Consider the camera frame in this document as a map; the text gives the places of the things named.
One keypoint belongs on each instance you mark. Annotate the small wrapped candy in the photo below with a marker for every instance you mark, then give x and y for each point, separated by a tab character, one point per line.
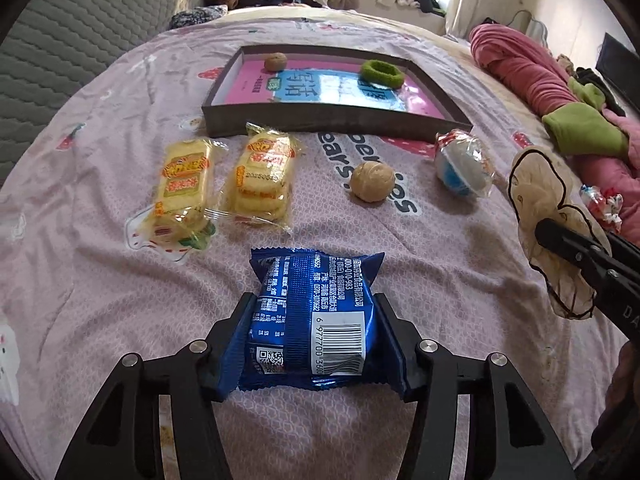
605	206

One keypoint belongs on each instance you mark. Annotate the yellow rice cracker pack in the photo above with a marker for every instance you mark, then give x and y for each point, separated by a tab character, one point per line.
259	187
178	219

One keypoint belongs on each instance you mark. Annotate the beige mesh pouch black trim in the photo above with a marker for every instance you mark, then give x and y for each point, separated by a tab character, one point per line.
545	205

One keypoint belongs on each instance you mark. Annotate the dark shallow box tray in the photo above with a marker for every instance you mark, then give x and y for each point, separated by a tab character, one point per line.
229	120

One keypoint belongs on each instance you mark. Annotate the small walnut in tray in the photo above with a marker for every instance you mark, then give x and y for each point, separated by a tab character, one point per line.
275	62

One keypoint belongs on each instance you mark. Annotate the pink and green quilt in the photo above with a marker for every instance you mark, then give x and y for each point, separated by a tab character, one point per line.
602	145

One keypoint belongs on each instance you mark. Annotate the large walnut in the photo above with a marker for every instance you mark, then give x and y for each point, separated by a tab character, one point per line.
372	182

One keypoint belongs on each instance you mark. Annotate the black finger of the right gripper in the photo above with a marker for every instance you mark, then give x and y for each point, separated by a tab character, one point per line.
614	278

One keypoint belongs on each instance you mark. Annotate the blue snack packet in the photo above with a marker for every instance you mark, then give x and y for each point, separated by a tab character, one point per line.
315	325

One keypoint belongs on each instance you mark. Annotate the pink strawberry bed sheet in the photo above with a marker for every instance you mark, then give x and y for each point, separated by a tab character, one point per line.
76	295

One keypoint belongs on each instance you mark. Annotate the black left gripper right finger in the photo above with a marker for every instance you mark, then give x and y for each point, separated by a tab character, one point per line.
478	412

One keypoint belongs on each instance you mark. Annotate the white blue ball snack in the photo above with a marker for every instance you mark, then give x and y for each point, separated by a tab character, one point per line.
462	164

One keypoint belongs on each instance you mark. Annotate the black television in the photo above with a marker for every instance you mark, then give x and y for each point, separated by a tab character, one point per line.
621	68

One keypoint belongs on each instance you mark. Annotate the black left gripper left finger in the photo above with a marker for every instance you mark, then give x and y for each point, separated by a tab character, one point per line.
150	412

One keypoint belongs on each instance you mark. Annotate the grey quilted headboard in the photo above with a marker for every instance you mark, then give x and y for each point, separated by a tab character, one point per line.
55	47

